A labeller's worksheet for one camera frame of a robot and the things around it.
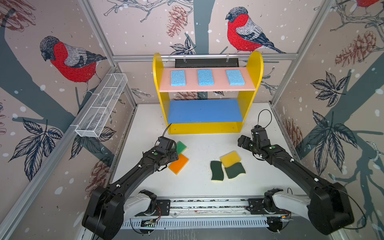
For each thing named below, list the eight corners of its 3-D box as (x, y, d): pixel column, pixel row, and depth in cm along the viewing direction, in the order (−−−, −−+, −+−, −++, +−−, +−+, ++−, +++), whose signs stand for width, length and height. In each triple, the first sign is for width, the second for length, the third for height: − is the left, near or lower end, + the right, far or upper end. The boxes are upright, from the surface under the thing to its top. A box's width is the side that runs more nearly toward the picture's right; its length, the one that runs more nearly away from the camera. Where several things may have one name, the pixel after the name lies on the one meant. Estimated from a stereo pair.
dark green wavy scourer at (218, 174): (211, 180, 84) (211, 179, 83) (210, 162, 92) (210, 160, 90) (223, 180, 84) (224, 179, 83) (221, 162, 92) (222, 160, 90)
